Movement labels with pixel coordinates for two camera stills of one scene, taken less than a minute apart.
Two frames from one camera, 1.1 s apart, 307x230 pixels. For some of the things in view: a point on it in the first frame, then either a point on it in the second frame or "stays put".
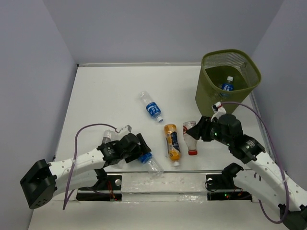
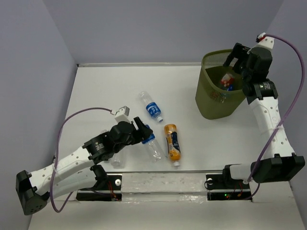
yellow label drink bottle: [172, 143] stays put
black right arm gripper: [199, 130] -> [240, 51]
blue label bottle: [152, 107] stays put
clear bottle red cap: [191, 141] -> [227, 79]
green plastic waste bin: [217, 65] stays put
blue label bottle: [152, 164] -> [151, 142]
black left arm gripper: [137, 149] -> [143, 132]
